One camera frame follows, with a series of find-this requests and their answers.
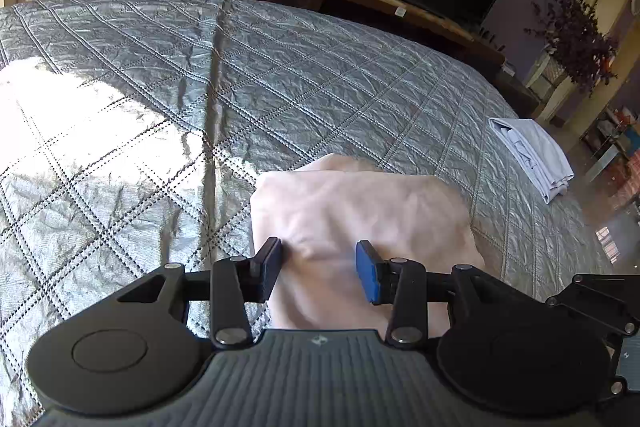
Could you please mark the flat white box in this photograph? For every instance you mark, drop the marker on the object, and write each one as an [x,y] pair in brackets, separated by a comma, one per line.
[509,69]

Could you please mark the row of small dark items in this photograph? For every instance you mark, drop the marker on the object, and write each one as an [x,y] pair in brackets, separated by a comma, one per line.
[487,38]

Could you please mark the pink garment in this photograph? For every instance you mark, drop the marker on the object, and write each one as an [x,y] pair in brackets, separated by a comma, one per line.
[350,207]

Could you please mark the cream pedestal stand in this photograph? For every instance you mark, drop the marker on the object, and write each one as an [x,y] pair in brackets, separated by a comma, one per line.
[537,74]

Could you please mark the dark side table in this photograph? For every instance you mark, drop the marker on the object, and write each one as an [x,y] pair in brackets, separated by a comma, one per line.
[515,89]

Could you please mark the folded white cloth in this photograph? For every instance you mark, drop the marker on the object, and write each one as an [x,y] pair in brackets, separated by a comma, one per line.
[540,152]

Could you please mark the dried purple flower bunch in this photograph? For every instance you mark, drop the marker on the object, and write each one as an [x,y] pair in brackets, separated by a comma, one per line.
[575,37]

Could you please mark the bed with silver quilted bedspread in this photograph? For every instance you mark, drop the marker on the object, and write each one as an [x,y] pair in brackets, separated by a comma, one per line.
[300,82]

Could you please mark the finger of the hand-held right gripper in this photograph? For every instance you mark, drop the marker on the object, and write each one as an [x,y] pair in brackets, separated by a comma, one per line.
[600,297]

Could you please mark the silver vase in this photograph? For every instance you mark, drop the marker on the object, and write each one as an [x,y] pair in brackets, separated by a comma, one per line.
[557,69]

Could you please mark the cluttered glass table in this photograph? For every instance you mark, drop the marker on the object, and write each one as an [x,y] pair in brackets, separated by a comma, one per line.
[615,142]

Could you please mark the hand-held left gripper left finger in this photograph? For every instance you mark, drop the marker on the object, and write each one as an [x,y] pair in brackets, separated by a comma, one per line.
[270,267]

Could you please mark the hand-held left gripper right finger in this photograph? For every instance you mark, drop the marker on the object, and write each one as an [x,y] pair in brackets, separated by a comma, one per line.
[367,269]

